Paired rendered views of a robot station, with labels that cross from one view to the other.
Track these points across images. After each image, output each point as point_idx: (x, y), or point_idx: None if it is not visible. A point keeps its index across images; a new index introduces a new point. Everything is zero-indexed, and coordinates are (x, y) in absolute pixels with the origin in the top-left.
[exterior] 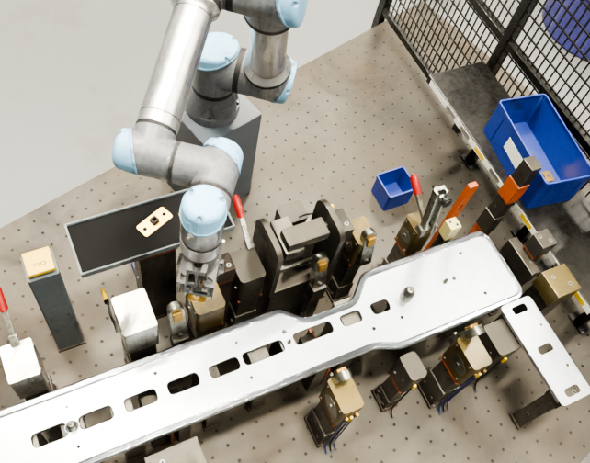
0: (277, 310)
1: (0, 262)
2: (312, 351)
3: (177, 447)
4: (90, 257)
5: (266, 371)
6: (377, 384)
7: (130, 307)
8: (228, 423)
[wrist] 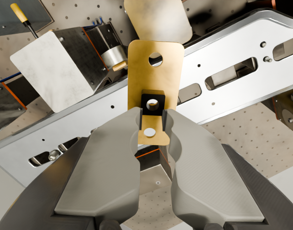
0: (262, 13)
1: None
2: (291, 68)
3: (145, 172)
4: None
5: (231, 96)
6: None
7: (45, 69)
8: None
